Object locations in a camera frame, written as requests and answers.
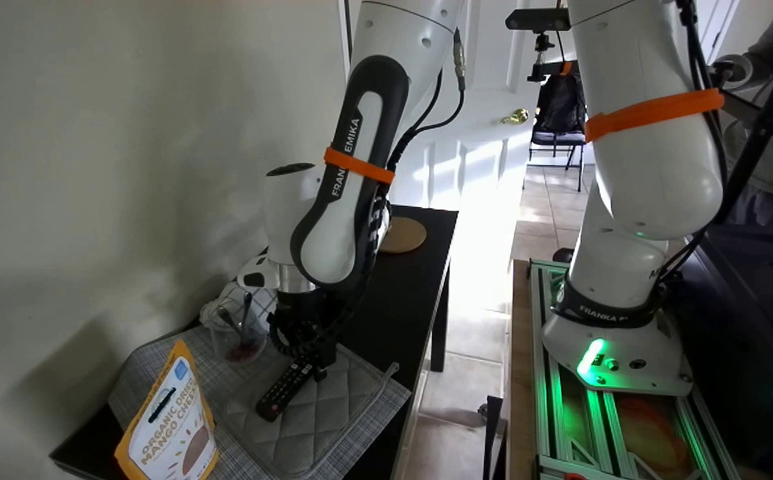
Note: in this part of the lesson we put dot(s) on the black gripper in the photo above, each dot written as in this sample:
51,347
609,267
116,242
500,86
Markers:
303,320

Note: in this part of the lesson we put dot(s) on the black Samsung remote control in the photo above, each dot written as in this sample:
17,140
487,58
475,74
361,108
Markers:
281,395

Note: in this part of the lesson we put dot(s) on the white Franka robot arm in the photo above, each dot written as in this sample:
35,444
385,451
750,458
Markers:
655,178

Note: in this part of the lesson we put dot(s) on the grey quilted pot holder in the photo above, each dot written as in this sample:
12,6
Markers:
336,418

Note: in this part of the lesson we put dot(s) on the clear drinking glass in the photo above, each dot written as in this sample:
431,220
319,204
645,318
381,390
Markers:
240,343

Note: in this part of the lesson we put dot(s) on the white checkered cloth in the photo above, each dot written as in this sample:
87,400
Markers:
221,311

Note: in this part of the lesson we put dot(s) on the black side table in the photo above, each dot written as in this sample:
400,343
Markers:
395,295

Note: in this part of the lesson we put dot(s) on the round cork mat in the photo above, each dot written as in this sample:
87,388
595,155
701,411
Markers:
404,235

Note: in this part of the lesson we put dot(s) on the orange white box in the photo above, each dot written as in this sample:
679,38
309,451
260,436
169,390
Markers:
169,427

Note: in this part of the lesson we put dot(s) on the black chair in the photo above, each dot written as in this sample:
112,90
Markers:
561,108

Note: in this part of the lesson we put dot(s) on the black tripod pole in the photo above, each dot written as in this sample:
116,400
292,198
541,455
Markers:
764,123

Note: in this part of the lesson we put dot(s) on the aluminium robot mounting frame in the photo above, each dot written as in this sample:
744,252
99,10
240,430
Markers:
547,418

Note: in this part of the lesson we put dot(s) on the black camera on stand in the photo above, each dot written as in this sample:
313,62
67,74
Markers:
539,20

